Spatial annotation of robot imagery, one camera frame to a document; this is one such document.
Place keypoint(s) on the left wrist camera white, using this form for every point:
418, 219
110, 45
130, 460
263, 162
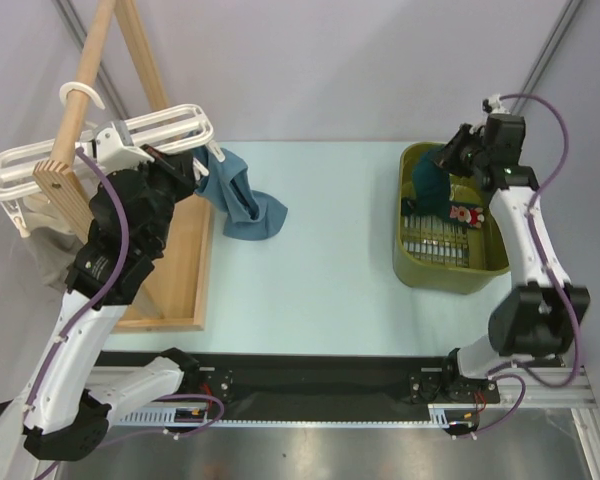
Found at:
111, 146

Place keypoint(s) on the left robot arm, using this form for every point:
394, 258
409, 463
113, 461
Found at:
56, 417

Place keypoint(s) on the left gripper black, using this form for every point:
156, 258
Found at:
180, 167

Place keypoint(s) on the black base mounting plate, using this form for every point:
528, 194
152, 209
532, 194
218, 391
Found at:
337, 389

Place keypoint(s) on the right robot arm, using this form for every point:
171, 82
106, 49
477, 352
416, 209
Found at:
541, 315

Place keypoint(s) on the olive green plastic basket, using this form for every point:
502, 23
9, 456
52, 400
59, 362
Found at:
437, 254

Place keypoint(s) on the dark green sock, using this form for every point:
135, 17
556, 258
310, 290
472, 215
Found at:
432, 187

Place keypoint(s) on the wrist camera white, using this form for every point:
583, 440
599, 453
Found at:
494, 105
111, 146

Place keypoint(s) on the blue sock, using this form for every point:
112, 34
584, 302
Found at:
252, 215

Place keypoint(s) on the beige grey sock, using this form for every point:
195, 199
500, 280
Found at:
50, 241

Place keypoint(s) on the wooden drying rack frame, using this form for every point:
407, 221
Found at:
149, 251

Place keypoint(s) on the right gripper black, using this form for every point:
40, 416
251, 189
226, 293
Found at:
460, 151

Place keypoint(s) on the green sock with reindeer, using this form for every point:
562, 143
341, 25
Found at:
471, 216

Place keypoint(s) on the aluminium rail frame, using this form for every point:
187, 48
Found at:
540, 429

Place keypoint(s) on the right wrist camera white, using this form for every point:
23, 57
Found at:
494, 105

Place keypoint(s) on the white plastic clip hanger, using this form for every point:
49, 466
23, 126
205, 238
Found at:
172, 130

